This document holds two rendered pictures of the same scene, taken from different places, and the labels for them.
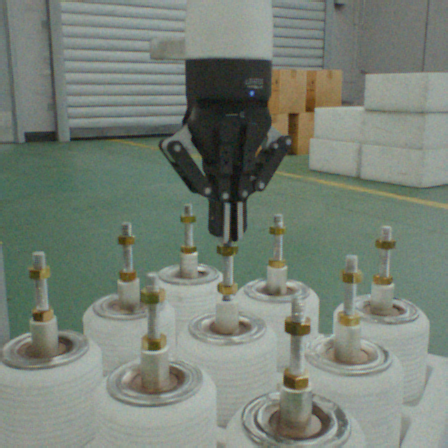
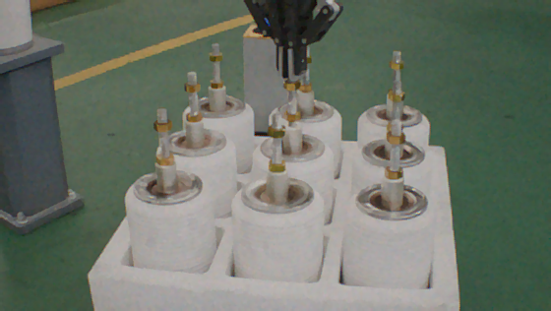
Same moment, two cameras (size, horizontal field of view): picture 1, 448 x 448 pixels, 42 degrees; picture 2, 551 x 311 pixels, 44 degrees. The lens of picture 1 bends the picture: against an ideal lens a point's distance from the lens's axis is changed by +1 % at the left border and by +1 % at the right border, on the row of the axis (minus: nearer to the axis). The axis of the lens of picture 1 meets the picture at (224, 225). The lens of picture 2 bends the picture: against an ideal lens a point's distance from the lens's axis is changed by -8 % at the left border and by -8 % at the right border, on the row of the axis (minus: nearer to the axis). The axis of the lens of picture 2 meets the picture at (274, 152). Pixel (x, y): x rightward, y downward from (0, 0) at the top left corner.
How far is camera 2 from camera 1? 0.79 m
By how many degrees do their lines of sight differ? 67
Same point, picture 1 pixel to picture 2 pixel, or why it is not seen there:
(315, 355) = (263, 182)
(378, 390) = (240, 217)
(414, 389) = (365, 279)
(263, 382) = not seen: hidden behind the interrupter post
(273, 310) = (356, 161)
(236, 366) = (257, 169)
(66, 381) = not seen: hidden behind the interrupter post
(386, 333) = (348, 213)
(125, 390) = (176, 137)
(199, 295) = (368, 132)
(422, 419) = (318, 287)
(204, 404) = (184, 163)
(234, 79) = not seen: outside the picture
